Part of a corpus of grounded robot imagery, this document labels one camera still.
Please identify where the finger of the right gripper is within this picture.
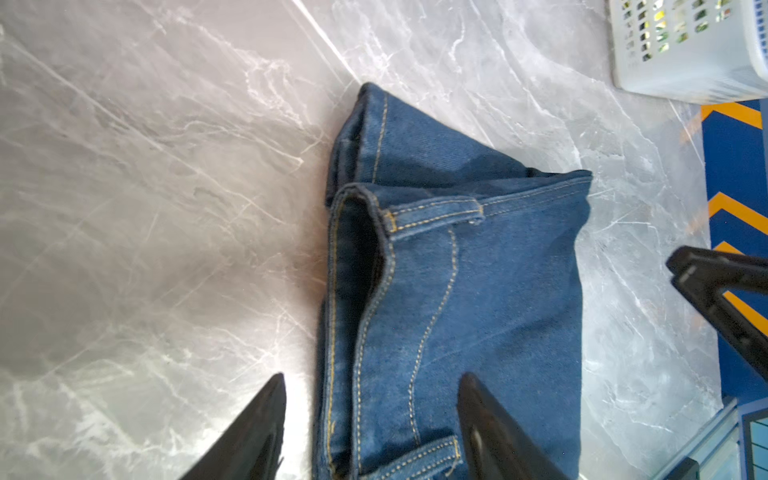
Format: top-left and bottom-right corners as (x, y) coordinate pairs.
(666, 246), (767, 378)

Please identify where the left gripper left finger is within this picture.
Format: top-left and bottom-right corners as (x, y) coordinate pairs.
(182, 373), (286, 480)

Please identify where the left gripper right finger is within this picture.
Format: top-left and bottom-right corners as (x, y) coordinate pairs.
(457, 372), (567, 480)

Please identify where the dark blue denim skirt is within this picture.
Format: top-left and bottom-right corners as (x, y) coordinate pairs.
(313, 83), (593, 479)

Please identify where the white plastic laundry basket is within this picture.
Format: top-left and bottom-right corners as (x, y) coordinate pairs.
(608, 0), (767, 105)

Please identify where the lemon print skirt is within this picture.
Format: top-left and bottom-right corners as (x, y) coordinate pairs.
(613, 0), (735, 62)

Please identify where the aluminium front rail frame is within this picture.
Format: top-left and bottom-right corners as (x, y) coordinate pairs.
(654, 398), (767, 480)

